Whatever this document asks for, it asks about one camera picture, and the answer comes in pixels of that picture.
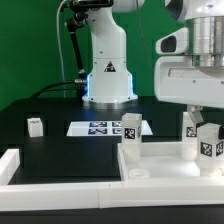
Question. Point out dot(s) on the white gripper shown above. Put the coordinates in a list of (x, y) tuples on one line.
[(176, 80)]

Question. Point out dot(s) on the white square tabletop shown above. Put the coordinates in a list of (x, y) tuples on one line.
[(166, 160)]

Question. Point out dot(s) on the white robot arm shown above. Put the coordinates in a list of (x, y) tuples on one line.
[(110, 83)]

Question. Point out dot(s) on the white marker tag sheet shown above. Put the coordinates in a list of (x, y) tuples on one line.
[(94, 128)]

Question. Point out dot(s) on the white U-shaped obstacle fence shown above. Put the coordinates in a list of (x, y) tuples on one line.
[(131, 193)]

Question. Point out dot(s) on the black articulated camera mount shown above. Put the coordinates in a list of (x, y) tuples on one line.
[(80, 8)]

